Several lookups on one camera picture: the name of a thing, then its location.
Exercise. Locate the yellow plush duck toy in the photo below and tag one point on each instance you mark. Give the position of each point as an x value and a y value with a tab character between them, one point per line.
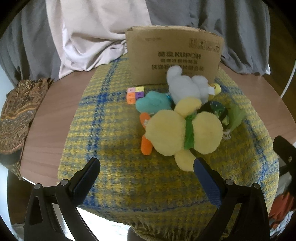
175	132

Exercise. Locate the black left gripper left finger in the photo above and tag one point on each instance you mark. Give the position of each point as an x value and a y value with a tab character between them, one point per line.
41	222

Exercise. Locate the dark green spotted ball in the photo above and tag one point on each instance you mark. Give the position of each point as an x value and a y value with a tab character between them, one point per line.
219	110

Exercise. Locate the brown cardboard box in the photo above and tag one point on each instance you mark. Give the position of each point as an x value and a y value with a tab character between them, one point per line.
152	50

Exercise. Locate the grey curtain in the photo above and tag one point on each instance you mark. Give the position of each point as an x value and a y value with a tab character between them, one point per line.
28	50

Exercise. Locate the brown patterned pillow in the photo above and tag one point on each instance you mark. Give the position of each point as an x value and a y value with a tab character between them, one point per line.
17	115

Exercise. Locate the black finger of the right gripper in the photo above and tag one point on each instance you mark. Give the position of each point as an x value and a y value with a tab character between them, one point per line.
286	151

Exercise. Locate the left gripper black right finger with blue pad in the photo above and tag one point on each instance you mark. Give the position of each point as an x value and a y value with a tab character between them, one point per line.
252	220

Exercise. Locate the teal plush star toy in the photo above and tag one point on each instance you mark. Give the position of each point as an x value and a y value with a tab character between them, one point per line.
153	102

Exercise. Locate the pale pink curtain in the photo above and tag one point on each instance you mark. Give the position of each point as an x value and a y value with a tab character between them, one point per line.
92	33

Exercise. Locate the colourful cube block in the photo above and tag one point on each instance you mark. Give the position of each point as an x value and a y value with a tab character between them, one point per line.
134	93

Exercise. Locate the green leaf plush toy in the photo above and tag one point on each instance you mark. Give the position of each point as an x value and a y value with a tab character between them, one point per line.
236	116

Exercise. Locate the yellow blue plaid cushion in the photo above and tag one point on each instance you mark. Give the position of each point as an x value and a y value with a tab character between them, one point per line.
151	193

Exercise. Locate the white plush toy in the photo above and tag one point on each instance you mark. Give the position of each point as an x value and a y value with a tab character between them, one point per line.
182	86

